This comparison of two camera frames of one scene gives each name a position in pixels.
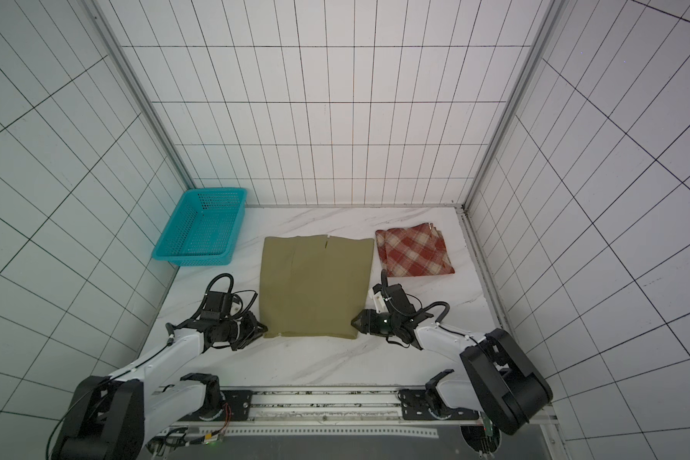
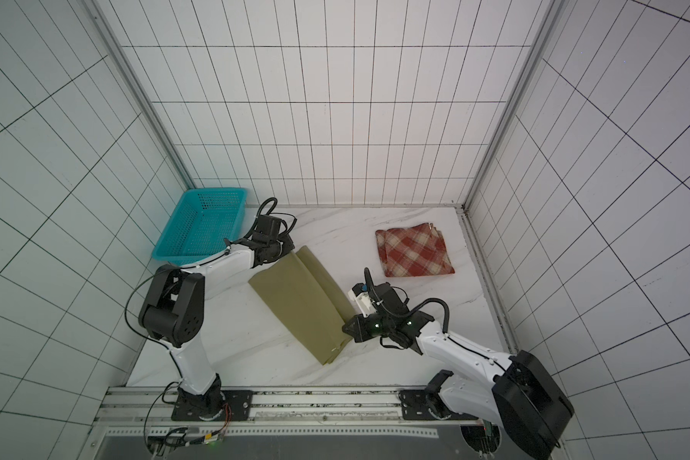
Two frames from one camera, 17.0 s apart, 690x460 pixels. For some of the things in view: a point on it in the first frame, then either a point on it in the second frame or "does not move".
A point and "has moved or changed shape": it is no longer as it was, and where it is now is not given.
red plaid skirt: (413, 250) does not move
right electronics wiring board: (484, 438) does not move
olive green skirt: (314, 286) has moved or changed shape
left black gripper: (252, 332) to (288, 246)
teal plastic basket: (204, 228) does not move
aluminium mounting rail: (328, 408) does not move
